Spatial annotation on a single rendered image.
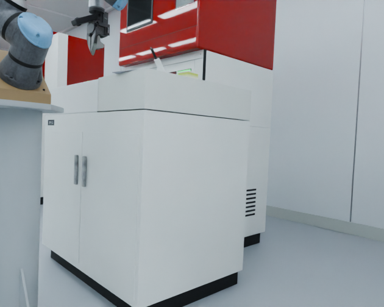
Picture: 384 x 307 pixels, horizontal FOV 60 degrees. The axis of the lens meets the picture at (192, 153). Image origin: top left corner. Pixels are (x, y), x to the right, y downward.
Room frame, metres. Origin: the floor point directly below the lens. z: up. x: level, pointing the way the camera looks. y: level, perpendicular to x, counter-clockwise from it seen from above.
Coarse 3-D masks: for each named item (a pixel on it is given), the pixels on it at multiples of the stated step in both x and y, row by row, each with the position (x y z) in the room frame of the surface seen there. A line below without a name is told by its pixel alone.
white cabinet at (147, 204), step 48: (48, 144) 1.85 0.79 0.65; (96, 144) 1.45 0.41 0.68; (144, 144) 1.21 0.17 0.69; (192, 144) 1.37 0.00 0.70; (240, 144) 1.59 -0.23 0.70; (48, 192) 1.84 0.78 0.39; (96, 192) 1.44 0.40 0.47; (144, 192) 1.22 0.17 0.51; (192, 192) 1.38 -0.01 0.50; (240, 192) 1.60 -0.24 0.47; (48, 240) 1.82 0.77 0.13; (96, 240) 1.43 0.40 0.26; (144, 240) 1.22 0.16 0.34; (192, 240) 1.39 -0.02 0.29; (240, 240) 1.62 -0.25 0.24; (96, 288) 1.51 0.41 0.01; (144, 288) 1.23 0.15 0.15; (192, 288) 1.40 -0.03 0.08
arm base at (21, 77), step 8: (8, 56) 1.19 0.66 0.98; (0, 64) 1.21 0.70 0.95; (8, 64) 1.18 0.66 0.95; (16, 64) 1.18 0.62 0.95; (24, 64) 1.18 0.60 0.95; (0, 72) 1.20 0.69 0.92; (8, 72) 1.19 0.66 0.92; (16, 72) 1.19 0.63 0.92; (24, 72) 1.20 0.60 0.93; (32, 72) 1.21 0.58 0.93; (40, 72) 1.25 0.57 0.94; (8, 80) 1.19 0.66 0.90; (16, 80) 1.20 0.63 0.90; (24, 80) 1.21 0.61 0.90; (32, 80) 1.23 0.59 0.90; (40, 80) 1.27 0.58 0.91; (24, 88) 1.22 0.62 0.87; (32, 88) 1.25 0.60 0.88
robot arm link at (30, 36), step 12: (24, 12) 1.15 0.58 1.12; (12, 24) 1.13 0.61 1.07; (24, 24) 1.11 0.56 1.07; (36, 24) 1.15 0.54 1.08; (48, 24) 1.20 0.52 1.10; (12, 36) 1.14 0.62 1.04; (24, 36) 1.12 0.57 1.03; (36, 36) 1.13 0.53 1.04; (48, 36) 1.16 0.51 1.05; (12, 48) 1.16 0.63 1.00; (24, 48) 1.14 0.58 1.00; (36, 48) 1.15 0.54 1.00; (48, 48) 1.20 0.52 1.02; (24, 60) 1.17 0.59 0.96; (36, 60) 1.19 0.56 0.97
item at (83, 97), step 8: (96, 80) 1.47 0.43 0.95; (56, 88) 1.79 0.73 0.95; (64, 88) 1.72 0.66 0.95; (72, 88) 1.65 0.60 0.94; (80, 88) 1.58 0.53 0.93; (88, 88) 1.52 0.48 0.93; (96, 88) 1.47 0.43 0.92; (56, 96) 1.79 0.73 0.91; (64, 96) 1.71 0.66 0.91; (72, 96) 1.65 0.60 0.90; (80, 96) 1.58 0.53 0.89; (88, 96) 1.52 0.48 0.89; (96, 96) 1.47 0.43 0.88; (56, 104) 1.79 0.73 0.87; (64, 104) 1.71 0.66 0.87; (72, 104) 1.64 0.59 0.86; (80, 104) 1.58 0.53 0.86; (88, 104) 1.52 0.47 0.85; (96, 104) 1.46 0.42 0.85; (64, 112) 1.71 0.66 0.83; (72, 112) 1.64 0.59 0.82; (80, 112) 1.58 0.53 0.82
